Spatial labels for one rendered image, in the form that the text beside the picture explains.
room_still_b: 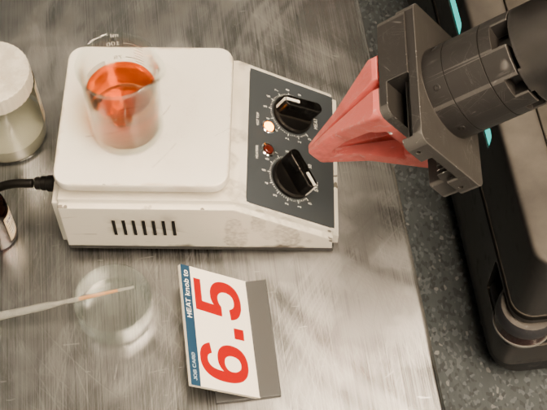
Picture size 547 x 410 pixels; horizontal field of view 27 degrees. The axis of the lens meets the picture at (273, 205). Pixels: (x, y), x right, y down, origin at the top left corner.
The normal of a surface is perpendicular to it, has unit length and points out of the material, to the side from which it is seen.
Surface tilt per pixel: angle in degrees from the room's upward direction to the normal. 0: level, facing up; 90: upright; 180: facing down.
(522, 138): 0
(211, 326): 40
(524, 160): 0
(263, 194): 30
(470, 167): 50
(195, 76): 0
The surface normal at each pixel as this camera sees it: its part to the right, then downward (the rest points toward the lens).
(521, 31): -0.62, -0.21
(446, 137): 0.77, -0.33
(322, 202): 0.50, -0.44
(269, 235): -0.01, 0.86
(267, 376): 0.00, -0.51
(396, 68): -0.64, -0.42
